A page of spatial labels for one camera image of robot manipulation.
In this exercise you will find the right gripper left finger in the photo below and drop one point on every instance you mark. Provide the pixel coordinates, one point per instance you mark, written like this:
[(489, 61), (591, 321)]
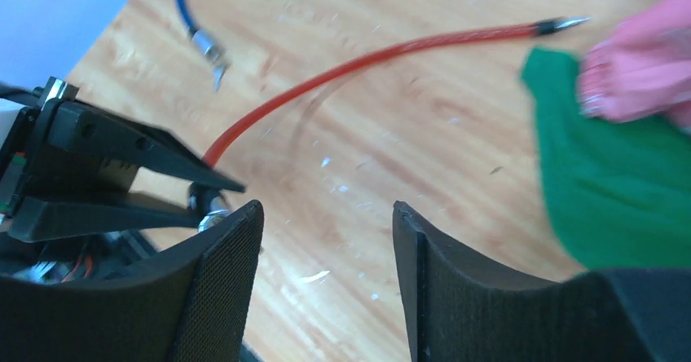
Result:
[(187, 303)]

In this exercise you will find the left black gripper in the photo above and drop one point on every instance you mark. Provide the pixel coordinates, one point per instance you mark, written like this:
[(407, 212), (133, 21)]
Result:
[(58, 155)]

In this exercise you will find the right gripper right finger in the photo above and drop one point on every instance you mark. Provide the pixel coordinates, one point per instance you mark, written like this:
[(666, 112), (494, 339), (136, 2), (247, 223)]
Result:
[(460, 305)]

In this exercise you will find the red cable lock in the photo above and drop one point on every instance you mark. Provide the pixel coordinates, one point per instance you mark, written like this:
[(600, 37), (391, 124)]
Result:
[(209, 202)]

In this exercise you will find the green t-shirt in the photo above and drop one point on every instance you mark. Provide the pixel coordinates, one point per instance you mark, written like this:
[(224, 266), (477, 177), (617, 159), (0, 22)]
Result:
[(616, 195)]

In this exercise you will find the pink patterned garment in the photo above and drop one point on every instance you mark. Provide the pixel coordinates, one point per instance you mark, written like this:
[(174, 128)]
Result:
[(641, 69)]

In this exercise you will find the blue cable lock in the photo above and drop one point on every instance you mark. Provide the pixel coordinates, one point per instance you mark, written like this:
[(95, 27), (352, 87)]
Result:
[(205, 44)]

